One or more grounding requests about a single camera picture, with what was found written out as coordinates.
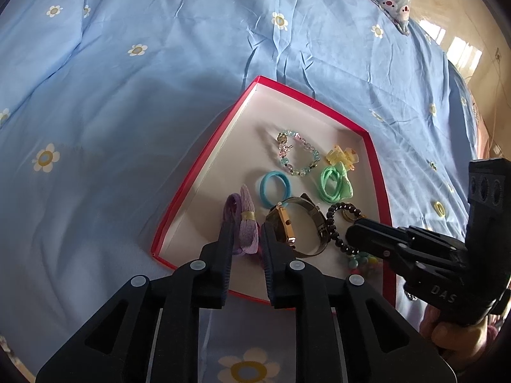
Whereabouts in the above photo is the colourful bead bracelet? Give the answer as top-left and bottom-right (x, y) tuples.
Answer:
(346, 251), (380, 278)

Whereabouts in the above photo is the black bead bracelet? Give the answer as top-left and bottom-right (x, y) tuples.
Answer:
(324, 201), (371, 256)

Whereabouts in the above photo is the gold bracelet watch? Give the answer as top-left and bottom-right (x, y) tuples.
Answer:
(266, 193), (330, 259)

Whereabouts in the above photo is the purple bow hair tie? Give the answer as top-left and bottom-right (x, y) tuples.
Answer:
(222, 183), (262, 257)

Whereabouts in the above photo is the green bow hair tie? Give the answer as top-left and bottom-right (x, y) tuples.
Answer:
(317, 161), (355, 202)

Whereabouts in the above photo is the blue hair tie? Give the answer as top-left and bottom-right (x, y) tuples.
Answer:
(259, 169), (293, 210)

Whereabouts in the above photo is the yellow translucent hair claw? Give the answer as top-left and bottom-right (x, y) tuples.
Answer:
(326, 145), (359, 170)

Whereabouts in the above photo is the pastel crystal bead bracelet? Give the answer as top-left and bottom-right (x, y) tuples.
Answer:
(275, 129), (322, 177)

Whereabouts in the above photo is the red hair clip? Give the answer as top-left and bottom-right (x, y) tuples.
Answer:
(256, 243), (264, 266)

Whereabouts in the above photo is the right hand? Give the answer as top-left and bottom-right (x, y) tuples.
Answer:
(419, 305), (498, 367)

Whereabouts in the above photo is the red shallow box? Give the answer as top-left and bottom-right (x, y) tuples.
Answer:
(150, 75), (397, 312)

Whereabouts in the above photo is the pink cartoon blanket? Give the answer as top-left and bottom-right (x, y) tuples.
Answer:
(471, 97), (492, 159)

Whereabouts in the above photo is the blue floral bed sheet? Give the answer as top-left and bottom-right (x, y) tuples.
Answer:
(1, 0), (476, 372)

